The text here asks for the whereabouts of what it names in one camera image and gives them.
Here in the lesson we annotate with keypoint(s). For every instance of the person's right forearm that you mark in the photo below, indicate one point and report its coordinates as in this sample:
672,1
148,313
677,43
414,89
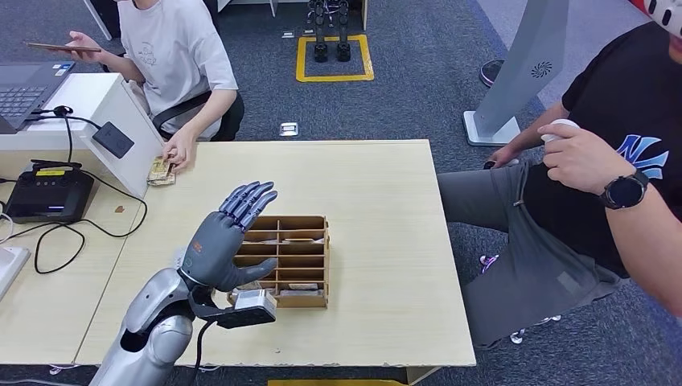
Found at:
538,133
120,66

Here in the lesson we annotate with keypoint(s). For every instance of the dark grey laptop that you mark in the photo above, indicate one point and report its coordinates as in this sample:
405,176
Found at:
26,90

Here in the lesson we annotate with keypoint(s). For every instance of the yellow tape square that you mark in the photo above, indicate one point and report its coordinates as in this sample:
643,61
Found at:
334,78

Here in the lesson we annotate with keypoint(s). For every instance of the white handheld controller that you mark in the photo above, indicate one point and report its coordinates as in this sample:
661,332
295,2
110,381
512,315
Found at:
562,125

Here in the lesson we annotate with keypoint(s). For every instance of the black wristwatch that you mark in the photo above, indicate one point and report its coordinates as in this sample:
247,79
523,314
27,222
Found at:
623,190

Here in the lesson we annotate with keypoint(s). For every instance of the white card reader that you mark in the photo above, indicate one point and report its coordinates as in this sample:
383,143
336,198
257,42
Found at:
178,258

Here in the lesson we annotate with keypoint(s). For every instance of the wooden card organizer box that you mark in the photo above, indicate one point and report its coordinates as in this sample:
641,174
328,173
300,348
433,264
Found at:
304,302

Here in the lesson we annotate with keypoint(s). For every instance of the white flat device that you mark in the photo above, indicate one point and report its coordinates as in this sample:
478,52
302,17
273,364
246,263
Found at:
10,266

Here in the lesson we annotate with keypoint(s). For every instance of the pale desk leg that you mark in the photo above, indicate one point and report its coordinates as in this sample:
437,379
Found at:
421,374

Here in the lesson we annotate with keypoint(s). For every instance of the white desk partition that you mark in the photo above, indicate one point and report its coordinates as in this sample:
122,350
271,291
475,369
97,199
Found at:
85,96

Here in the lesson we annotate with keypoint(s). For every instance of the grey kiosk stand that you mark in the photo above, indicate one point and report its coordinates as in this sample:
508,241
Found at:
522,64

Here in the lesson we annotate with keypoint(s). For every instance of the stack of hotel key cards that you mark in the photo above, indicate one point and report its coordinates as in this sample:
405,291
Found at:
159,173

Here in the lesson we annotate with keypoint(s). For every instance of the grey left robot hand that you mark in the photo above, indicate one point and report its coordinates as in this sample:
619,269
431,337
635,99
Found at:
213,250

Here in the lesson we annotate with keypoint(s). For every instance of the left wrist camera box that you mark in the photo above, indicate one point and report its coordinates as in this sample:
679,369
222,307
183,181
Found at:
250,311

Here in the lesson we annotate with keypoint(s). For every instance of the dark smartphone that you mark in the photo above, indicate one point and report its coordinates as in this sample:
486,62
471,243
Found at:
58,47

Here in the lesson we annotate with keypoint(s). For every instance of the person's left forearm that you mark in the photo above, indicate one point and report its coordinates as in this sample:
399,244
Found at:
655,245
205,114

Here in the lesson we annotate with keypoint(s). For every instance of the patterned hotel key card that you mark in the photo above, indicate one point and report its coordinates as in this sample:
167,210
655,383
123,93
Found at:
248,287
302,286

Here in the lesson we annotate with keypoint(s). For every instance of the white table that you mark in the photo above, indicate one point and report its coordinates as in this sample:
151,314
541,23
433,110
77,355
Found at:
273,6

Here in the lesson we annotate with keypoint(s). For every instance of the dark handheld controller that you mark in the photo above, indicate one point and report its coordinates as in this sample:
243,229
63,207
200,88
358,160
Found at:
487,165

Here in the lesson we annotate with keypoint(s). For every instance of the black remote controller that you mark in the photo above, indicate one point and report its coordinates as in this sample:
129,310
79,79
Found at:
48,197

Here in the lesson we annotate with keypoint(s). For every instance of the black legged robot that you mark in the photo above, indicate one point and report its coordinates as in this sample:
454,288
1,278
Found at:
320,50

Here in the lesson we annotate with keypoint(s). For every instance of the black rectangular device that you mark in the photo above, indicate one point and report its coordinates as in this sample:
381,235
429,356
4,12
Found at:
113,140

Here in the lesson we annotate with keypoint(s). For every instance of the black office chair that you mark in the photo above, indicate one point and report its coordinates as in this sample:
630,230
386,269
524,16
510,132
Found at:
232,120

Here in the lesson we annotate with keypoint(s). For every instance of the white VR headset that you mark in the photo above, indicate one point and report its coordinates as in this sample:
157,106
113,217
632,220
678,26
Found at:
666,13

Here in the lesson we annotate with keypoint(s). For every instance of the person's left hand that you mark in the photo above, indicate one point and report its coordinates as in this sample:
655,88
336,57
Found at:
181,152
581,160

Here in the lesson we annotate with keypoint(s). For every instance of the pale card in organizer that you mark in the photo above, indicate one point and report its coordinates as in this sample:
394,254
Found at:
302,241

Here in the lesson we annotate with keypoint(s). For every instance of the white furniture leg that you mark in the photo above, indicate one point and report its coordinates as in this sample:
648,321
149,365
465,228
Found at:
98,21

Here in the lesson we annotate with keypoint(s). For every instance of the person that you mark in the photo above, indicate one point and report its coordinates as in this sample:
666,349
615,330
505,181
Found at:
533,240
170,53

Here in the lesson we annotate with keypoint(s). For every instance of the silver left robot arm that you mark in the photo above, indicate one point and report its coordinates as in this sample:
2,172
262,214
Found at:
160,298

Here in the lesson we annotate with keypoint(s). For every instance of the person's right hand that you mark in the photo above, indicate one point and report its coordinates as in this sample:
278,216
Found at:
85,47
503,157

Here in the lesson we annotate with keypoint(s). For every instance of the grey card in organizer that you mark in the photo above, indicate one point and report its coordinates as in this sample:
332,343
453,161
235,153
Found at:
301,293

